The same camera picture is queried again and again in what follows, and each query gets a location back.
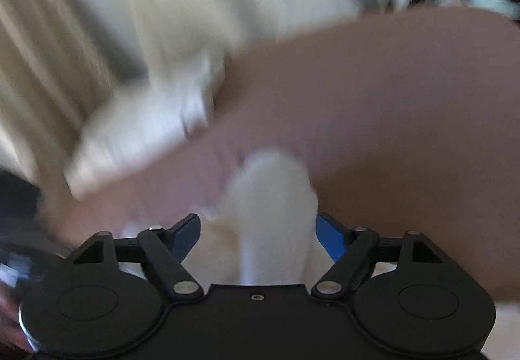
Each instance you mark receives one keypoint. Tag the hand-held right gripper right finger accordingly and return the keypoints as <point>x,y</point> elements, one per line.
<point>330,236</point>

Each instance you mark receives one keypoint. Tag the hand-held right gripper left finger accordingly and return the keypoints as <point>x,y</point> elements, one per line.
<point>189,230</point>

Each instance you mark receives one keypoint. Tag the white garment with green trim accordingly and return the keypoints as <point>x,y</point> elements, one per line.
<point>272,201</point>

